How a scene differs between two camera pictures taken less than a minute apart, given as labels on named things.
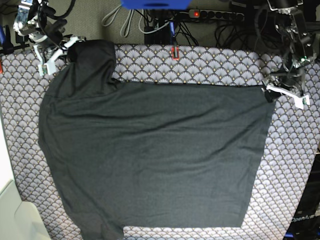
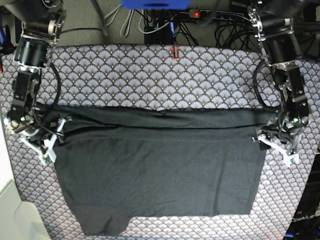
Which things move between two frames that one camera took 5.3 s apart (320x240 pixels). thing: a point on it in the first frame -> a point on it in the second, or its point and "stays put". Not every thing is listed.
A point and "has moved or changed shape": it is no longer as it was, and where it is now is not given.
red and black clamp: x=173 y=48 stays put
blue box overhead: x=155 y=4 stays put
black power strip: x=223 y=15 stays put
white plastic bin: x=19 y=219 stays put
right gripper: x=289 y=81 -> x=286 y=128
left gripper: x=48 y=50 -> x=34 y=124
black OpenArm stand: x=305 y=224 stays put
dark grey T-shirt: x=149 y=155 has moved or changed shape
